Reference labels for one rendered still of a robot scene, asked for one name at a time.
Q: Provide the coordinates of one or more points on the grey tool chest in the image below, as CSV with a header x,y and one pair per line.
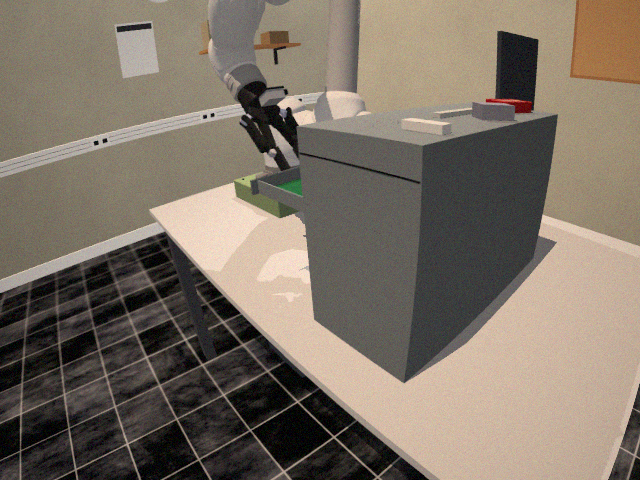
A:
x,y
412,235

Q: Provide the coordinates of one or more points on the black flat panel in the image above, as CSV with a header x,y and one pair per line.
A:
x,y
516,67

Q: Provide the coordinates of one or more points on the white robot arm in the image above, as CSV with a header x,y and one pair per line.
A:
x,y
233,24

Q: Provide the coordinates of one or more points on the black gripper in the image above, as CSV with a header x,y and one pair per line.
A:
x,y
265,116

